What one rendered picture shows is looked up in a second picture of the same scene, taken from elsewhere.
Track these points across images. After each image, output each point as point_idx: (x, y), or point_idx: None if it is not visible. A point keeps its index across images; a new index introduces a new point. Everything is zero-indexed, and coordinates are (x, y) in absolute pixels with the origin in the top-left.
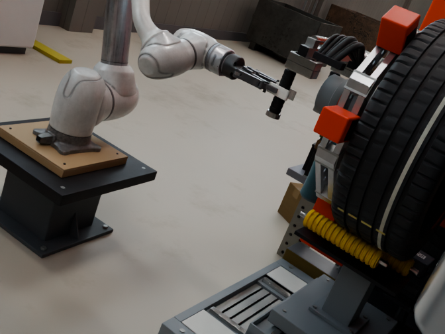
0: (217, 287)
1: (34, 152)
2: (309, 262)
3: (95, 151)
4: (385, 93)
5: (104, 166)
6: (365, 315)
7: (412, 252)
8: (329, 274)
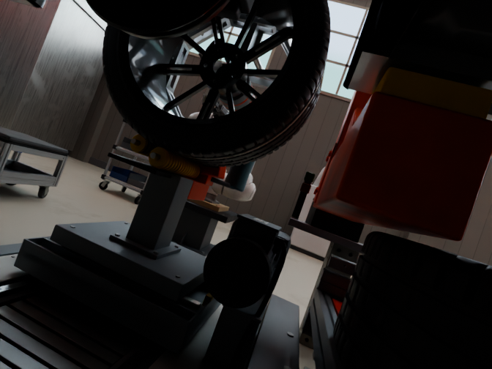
0: None
1: None
2: (269, 302)
3: (207, 201)
4: None
5: (201, 203)
6: (157, 251)
7: (136, 115)
8: (267, 311)
